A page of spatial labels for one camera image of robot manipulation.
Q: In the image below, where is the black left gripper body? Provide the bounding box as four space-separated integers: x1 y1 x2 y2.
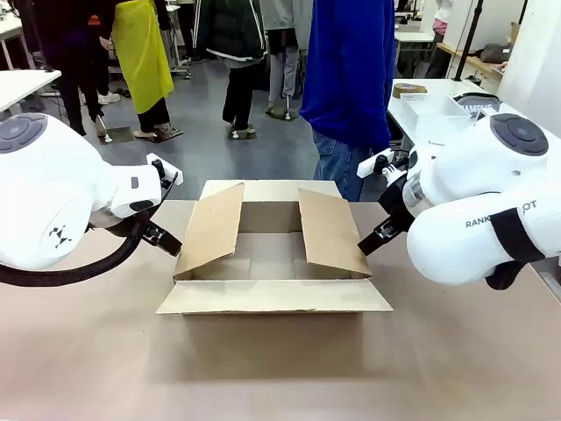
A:
93 209 154 237

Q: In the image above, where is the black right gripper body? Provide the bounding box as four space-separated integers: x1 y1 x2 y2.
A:
378 178 416 228

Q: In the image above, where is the brown cardboard box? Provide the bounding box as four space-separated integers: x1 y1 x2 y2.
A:
155 179 394 317

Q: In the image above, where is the large white work table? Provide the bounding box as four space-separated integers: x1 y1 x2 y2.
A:
387 77 503 153

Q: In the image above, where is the white plastic tray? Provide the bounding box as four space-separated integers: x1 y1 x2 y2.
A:
395 93 475 138

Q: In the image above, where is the brown packing tape roll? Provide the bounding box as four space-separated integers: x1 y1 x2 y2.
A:
392 83 429 101

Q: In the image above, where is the person in blue hoodie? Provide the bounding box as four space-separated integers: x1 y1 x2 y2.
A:
299 0 398 203

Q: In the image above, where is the wooden desk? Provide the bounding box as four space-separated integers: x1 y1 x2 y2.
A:
437 40 506 82

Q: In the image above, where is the person in pink top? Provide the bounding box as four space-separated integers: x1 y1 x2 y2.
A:
425 0 453 80

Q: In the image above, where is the white background desk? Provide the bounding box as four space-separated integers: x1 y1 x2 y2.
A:
393 30 436 78

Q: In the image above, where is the person in yellow apron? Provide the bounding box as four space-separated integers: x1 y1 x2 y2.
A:
98 0 185 142

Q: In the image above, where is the white side table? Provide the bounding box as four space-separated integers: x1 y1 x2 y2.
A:
0 68 63 113

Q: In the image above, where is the person in black clothes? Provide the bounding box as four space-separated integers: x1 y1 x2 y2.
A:
25 0 116 138

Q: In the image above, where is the black tripod pole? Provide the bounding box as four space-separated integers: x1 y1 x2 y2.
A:
452 0 486 83

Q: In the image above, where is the grey bag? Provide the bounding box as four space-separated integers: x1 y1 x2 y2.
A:
479 43 514 64

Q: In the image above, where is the person in grey trousers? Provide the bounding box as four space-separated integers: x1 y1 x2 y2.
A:
260 0 315 120

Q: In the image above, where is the person in dark striped jacket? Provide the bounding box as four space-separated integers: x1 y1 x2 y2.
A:
191 0 270 135

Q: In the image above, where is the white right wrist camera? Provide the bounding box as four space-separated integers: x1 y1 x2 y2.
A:
356 147 411 185

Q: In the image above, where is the black sleeved arm cable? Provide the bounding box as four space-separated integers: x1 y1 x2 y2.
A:
0 217 153 289

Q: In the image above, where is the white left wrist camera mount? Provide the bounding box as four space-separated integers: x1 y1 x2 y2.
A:
146 152 184 190

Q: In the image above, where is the black strap on arm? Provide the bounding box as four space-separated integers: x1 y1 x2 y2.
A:
486 208 546 291

